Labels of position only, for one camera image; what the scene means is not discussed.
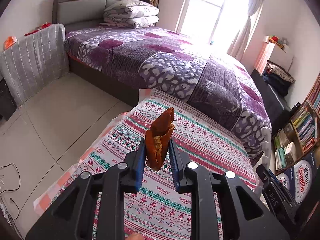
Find window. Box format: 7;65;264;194
177;0;249;52

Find pink window curtain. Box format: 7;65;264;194
227;0;264;61

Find dark grey bed headboard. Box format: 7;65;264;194
52;0;122;32

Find purple patterned bed quilt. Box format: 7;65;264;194
65;26;271;164

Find black cable on floor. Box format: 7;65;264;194
0;162;22;222

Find upper blue Ganten box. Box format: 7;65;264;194
276;151;318;204

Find dark storage bench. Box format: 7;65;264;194
251;69;291;135

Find folded blankets on bench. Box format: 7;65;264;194
262;60;296;97

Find grey checked cloth cover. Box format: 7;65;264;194
1;24;69;106

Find patterned pink tablecloth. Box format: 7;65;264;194
28;90;258;239

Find operator fingertip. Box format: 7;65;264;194
125;232;144;240

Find wooden bookshelf with books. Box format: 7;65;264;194
272;77;319;175

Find folded white floral duvet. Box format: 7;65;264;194
103;0;159;29

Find orange peel piece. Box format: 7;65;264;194
145;107;175;171

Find pink storage box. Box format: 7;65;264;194
253;35;296;77

